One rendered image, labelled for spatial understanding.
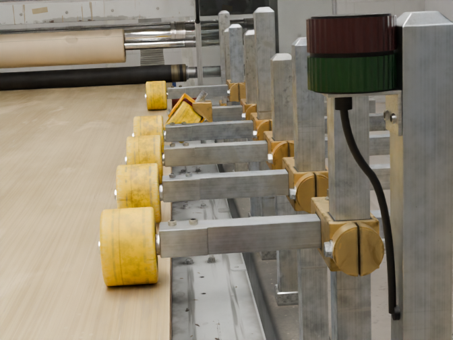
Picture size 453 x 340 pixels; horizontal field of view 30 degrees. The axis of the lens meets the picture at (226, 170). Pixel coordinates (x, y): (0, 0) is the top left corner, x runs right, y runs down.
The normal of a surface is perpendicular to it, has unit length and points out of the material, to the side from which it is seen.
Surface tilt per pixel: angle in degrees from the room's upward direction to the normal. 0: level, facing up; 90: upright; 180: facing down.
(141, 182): 59
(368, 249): 90
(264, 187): 90
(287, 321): 0
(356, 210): 90
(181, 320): 0
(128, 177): 47
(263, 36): 90
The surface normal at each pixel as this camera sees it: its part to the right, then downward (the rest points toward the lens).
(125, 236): 0.04, -0.29
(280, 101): 0.06, 0.19
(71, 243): -0.04, -0.98
